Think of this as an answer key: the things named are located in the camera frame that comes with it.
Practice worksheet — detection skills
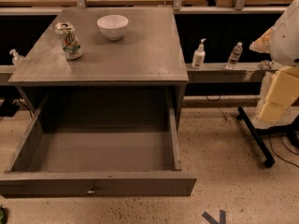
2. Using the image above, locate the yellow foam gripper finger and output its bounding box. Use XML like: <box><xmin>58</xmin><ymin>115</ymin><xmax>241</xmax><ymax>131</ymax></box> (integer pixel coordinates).
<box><xmin>255</xmin><ymin>65</ymin><xmax>299</xmax><ymax>124</ymax></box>

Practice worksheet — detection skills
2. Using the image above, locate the grey top drawer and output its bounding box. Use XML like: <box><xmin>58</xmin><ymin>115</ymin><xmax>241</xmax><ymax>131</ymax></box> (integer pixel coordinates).
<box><xmin>0</xmin><ymin>90</ymin><xmax>196</xmax><ymax>198</ymax></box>

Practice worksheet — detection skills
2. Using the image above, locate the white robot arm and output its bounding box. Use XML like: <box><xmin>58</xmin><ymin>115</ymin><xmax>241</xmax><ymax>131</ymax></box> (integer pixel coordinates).
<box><xmin>249</xmin><ymin>0</ymin><xmax>299</xmax><ymax>125</ymax></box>

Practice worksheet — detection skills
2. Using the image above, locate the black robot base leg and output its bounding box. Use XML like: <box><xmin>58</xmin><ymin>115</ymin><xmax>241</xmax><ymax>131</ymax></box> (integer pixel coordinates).
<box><xmin>237</xmin><ymin>107</ymin><xmax>299</xmax><ymax>167</ymax></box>

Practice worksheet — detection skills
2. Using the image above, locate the grey drawer cabinet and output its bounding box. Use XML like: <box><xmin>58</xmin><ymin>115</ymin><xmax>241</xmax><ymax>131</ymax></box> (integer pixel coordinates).
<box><xmin>9</xmin><ymin>7</ymin><xmax>188</xmax><ymax>126</ymax></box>

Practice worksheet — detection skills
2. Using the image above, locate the metal drawer knob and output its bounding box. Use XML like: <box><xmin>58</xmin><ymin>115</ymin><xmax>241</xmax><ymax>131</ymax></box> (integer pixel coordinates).
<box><xmin>87</xmin><ymin>185</ymin><xmax>96</xmax><ymax>196</ymax></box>

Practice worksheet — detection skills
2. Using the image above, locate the crumpled clear wrapper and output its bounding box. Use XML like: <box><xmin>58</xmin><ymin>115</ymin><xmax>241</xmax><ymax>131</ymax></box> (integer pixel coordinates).
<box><xmin>260</xmin><ymin>60</ymin><xmax>274</xmax><ymax>70</ymax></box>

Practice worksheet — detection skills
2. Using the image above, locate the clear plastic water bottle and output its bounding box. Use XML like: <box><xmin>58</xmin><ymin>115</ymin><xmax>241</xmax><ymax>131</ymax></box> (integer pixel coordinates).
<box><xmin>225</xmin><ymin>42</ymin><xmax>243</xmax><ymax>70</ymax></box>

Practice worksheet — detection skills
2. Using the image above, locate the white pump lotion bottle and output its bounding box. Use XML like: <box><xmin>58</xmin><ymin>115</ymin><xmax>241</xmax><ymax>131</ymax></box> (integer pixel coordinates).
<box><xmin>192</xmin><ymin>38</ymin><xmax>206</xmax><ymax>68</ymax></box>

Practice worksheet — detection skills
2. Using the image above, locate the blue tape floor marker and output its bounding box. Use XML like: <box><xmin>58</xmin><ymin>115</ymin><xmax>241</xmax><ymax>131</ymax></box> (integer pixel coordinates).
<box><xmin>201</xmin><ymin>209</ymin><xmax>227</xmax><ymax>224</ymax></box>

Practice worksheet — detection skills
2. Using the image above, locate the white ceramic bowl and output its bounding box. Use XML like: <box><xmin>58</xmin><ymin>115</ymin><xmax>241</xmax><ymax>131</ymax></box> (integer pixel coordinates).
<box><xmin>97</xmin><ymin>15</ymin><xmax>129</xmax><ymax>40</ymax></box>

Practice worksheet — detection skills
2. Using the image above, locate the crushed soda can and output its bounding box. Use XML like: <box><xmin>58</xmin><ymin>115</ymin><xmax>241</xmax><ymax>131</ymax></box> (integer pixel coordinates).
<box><xmin>55</xmin><ymin>21</ymin><xmax>82</xmax><ymax>60</ymax></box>

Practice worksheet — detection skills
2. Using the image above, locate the clear pump sanitizer bottle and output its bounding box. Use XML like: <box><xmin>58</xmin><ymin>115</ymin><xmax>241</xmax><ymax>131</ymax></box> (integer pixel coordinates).
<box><xmin>9</xmin><ymin>49</ymin><xmax>24</xmax><ymax>67</ymax></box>

